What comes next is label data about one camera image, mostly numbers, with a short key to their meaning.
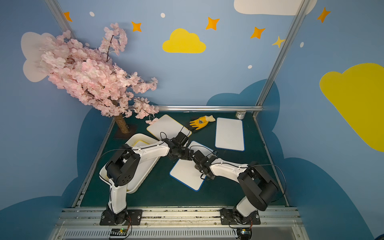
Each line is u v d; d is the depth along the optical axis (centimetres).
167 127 112
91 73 57
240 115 117
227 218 74
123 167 51
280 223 73
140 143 101
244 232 73
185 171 92
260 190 45
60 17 72
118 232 73
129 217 73
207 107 123
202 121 115
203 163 69
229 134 110
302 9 70
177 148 73
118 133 107
